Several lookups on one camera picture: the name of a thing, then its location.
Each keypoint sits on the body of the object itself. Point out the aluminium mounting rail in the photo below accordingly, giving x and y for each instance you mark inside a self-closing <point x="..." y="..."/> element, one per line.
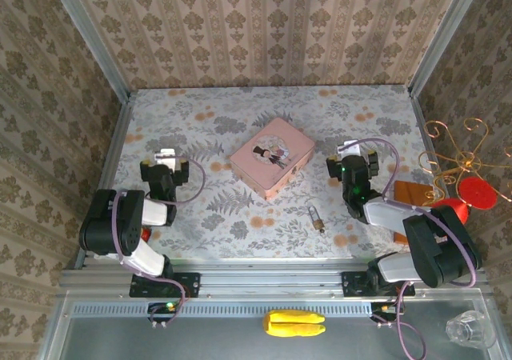
<point x="268" y="278"/>

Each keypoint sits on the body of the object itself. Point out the small metal key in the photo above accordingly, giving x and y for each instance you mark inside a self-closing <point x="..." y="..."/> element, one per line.
<point x="322" y="231"/>

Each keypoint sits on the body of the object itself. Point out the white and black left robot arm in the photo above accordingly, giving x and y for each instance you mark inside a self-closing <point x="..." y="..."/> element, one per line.
<point x="108" y="224"/>

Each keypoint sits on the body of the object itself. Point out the orange wooden board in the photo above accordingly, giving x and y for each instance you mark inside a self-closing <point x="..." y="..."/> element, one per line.
<point x="412" y="194"/>

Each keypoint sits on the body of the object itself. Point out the aluminium frame post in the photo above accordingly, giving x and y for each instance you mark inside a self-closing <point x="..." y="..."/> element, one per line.
<point x="88" y="36"/>
<point x="448" y="32"/>

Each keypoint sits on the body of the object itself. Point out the floral table cover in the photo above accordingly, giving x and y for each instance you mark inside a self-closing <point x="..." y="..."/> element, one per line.
<point x="280" y="108"/>

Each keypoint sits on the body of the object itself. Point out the red egg-shaped ornament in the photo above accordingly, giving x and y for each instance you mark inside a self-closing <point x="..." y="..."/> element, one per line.
<point x="460" y="210"/>

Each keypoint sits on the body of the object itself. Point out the pink tin box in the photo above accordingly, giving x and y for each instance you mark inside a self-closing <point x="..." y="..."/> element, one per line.
<point x="272" y="164"/>

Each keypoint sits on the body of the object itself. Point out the red round disc ornament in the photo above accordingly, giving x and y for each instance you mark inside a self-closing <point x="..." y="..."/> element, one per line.
<point x="478" y="192"/>

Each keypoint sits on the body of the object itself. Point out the clear glass cup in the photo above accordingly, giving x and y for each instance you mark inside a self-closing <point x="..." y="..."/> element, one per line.
<point x="470" y="330"/>

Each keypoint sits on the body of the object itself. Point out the yellow toy banana bunch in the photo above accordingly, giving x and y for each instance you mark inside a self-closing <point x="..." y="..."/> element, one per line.
<point x="294" y="324"/>

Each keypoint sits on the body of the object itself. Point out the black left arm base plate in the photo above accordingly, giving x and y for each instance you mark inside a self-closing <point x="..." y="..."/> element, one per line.
<point x="190" y="284"/>

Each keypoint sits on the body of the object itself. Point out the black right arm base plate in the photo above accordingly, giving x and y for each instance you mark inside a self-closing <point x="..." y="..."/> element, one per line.
<point x="354" y="284"/>

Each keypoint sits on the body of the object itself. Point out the small brass padlock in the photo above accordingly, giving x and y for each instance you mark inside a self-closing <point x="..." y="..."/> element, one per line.
<point x="318" y="223"/>

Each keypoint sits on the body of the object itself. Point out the grey metal shelf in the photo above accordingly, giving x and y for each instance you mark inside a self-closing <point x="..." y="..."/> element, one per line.
<point x="200" y="340"/>

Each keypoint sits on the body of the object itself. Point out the aluminium side rail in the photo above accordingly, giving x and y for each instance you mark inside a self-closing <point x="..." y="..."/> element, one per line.
<point x="116" y="144"/>
<point x="424" y="136"/>

